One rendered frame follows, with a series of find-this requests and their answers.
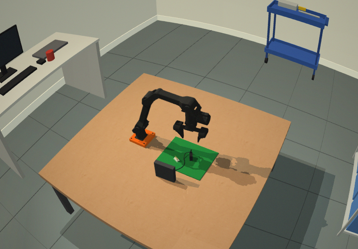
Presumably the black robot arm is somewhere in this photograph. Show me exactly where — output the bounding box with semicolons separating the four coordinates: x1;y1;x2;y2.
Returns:
132;88;211;141

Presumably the green circuit board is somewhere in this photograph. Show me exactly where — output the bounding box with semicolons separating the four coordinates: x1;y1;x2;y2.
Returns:
156;137;218;181

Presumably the black cooling fan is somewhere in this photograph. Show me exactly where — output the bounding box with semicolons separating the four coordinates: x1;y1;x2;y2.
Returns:
154;160;176;183

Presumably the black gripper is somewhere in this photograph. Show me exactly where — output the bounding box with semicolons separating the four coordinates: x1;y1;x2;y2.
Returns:
173;120;208;143

